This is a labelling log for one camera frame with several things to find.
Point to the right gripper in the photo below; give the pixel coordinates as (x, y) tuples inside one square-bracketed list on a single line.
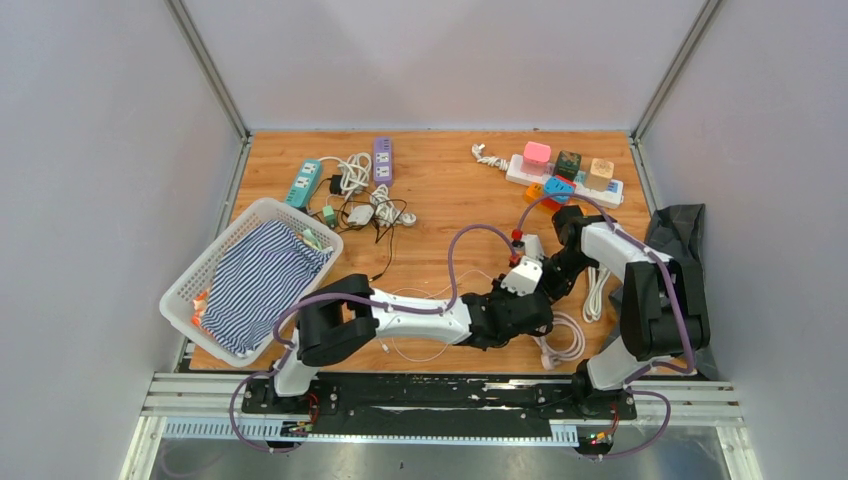
[(552, 292)]

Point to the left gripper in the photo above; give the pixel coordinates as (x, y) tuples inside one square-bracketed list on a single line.
[(497, 290)]

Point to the green cube adapter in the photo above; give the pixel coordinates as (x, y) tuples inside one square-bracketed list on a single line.
[(330, 216)]

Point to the purple power strip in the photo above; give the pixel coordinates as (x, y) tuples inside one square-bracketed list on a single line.
[(383, 162)]

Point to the black power adapter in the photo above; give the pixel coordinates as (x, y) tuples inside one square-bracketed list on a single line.
[(337, 185)]

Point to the teal power strip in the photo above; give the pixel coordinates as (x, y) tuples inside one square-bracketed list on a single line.
[(304, 184)]

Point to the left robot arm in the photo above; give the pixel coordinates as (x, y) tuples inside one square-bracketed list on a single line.
[(330, 324)]

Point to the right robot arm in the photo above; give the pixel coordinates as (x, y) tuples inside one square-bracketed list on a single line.
[(663, 318)]

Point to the red cube socket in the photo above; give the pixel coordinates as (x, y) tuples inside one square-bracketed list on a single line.
[(558, 191)]

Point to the blue cube socket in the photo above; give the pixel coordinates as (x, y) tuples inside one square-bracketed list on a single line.
[(559, 189)]

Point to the beige cube socket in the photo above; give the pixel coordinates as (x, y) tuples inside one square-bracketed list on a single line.
[(599, 174)]

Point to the dark green cube socket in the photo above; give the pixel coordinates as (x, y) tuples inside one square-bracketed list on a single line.
[(567, 165)]

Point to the pink cube socket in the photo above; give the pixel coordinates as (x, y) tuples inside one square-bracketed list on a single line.
[(535, 158)]

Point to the orange power strip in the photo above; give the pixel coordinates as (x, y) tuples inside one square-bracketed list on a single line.
[(533, 193)]

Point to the white long power strip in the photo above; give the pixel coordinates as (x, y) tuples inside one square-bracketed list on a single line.
[(611, 198)]

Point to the dark grey cloth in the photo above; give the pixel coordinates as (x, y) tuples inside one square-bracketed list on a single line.
[(676, 230)]

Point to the striped blue white cloth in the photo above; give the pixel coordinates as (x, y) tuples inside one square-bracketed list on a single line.
[(256, 280)]

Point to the white plastic basket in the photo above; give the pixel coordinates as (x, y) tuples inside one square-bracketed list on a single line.
[(176, 305)]

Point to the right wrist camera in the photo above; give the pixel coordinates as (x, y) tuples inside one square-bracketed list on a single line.
[(531, 246)]

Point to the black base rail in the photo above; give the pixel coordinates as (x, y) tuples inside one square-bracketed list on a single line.
[(439, 405)]

